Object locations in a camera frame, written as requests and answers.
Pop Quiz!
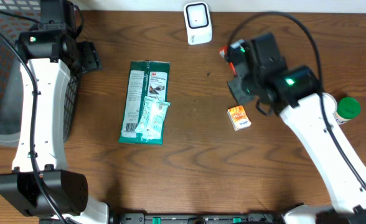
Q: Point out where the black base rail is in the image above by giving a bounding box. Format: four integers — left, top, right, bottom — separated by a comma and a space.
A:
108, 212, 352, 224

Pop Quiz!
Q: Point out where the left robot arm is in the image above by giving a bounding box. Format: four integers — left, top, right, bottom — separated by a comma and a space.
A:
0, 1, 114, 224

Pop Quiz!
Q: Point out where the red snack sachet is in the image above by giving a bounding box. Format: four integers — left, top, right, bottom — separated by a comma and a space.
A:
219, 46, 237, 77

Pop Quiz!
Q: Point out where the white cylindrical container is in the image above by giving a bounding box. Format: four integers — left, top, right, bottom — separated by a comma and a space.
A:
323, 92, 337, 114

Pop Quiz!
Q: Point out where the grey plastic mesh basket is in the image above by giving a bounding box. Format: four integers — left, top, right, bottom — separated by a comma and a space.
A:
0, 1, 83, 146

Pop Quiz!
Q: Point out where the white barcode scanner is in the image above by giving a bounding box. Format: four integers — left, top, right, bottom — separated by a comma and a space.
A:
183, 1, 213, 45

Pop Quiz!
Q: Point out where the green 3M gloves package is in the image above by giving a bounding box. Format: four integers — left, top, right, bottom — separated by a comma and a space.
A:
119, 60, 170, 145

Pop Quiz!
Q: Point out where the orange Kleenex tissue pack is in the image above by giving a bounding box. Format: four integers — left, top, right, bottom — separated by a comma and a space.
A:
227, 105, 251, 131

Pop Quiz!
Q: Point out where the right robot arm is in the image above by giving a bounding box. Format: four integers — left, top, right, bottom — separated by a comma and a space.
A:
220, 34, 366, 223

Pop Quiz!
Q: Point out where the mint green wipes pack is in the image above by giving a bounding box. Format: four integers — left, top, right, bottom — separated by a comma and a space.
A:
135, 96, 170, 140

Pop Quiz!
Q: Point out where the green-lid seasoning jar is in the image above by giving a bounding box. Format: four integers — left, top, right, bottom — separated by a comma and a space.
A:
334, 97, 361, 125

